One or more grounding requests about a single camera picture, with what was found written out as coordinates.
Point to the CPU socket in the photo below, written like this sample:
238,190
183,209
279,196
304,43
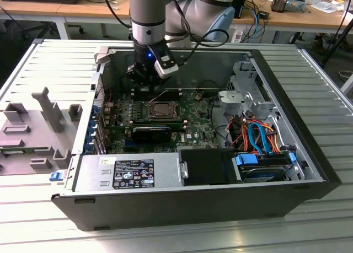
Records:
150,115

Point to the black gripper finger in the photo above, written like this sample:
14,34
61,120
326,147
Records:
158,80
140,75

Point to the silver power supply unit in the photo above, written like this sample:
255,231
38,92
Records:
91,170

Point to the blue plastic clip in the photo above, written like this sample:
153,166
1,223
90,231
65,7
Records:
56,176

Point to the green motherboard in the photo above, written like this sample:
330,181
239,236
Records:
198,120

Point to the black case fan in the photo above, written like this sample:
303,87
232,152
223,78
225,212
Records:
124,83

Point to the silver drive cage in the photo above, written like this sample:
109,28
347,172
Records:
259,107

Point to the silver round bracket plate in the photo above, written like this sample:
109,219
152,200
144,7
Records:
233,96

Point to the small black adapter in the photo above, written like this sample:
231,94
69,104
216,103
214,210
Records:
263,15

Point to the black PC case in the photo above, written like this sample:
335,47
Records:
165,209

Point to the green RAM stick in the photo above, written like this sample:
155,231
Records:
16,151
157,124

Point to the blue disk carrier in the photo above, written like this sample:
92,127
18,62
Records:
246,159

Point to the black upright box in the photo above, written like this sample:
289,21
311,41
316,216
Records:
240,5

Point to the blue expansion card latch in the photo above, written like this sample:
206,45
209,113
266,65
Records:
93,123

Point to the silver green CPU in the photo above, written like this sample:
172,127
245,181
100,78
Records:
162,110

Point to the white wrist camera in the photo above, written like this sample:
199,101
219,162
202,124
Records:
166,68

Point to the grey parts rack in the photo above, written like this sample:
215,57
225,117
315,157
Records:
41,131

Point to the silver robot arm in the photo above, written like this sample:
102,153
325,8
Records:
147,13

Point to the white paper sheets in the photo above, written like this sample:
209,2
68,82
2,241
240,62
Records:
325,6

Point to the hard disk drive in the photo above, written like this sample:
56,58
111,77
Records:
262,173

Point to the metal heat sink cooler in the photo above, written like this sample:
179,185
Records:
278,3

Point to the grey desktop device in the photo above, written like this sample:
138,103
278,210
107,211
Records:
296,5

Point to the black graphics card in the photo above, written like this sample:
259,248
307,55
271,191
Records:
150,135

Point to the wooden desk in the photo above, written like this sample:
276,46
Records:
96,11

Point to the pale blue teach pendant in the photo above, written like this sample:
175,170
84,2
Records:
220,24

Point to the white power strip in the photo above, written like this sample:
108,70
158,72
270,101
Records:
238,35

